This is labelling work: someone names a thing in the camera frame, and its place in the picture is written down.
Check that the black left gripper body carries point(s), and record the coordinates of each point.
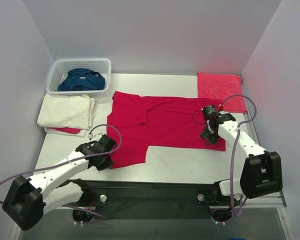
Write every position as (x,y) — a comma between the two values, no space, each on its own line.
(104,162)

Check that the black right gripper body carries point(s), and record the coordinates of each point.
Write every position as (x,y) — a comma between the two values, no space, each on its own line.
(207,135)

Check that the crimson red t-shirt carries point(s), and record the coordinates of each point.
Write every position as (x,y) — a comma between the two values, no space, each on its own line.
(164,121)

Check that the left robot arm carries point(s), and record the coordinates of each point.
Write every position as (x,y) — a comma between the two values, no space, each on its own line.
(47,185)

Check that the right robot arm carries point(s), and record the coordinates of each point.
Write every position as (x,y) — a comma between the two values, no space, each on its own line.
(254,171)

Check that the folded red t-shirt under stack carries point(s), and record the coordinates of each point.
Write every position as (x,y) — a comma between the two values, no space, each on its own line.
(67,130)

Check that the folded white t-shirt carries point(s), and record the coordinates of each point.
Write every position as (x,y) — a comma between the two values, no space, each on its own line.
(59,111)

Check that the pink microfiber towel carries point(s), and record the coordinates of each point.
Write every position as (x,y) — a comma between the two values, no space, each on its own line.
(221,86)

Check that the blue t-shirt in basket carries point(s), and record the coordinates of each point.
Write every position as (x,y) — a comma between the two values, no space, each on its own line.
(82,79)

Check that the white plastic laundry basket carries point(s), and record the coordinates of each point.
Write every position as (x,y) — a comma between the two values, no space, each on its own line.
(61,67)

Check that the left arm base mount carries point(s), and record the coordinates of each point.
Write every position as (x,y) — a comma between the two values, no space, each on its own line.
(80,193)

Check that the aluminium mounting rail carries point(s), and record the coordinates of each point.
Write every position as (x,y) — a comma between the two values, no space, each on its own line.
(154,200)

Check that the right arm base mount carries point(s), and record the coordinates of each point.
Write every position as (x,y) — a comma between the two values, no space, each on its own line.
(210,195)

